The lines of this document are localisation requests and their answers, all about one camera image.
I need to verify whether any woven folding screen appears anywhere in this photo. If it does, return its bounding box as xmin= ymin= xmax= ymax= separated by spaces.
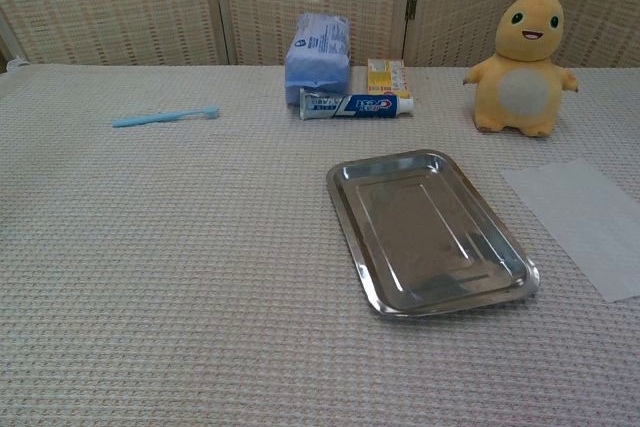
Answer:
xmin=0 ymin=0 xmax=640 ymax=69

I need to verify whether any blue tissue pack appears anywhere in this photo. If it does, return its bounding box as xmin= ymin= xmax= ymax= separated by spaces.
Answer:
xmin=284 ymin=13 xmax=351 ymax=107

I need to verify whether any stainless steel tray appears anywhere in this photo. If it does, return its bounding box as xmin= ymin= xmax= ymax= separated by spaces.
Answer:
xmin=325 ymin=148 xmax=541 ymax=319

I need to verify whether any light blue toothbrush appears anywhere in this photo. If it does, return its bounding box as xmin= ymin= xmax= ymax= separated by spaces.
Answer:
xmin=111 ymin=106 xmax=221 ymax=129

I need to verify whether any blue white toothpaste tube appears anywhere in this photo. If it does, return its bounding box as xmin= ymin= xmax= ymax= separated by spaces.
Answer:
xmin=298 ymin=87 xmax=416 ymax=121

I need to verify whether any beige woven table cloth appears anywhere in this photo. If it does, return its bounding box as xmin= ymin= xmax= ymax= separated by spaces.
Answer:
xmin=0 ymin=64 xmax=640 ymax=427

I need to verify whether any yellow cardboard box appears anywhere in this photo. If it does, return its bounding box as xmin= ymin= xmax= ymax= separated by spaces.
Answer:
xmin=367 ymin=58 xmax=412 ymax=100

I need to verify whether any yellow plush toy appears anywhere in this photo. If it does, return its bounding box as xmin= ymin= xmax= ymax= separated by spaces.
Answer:
xmin=462 ymin=0 xmax=579 ymax=138

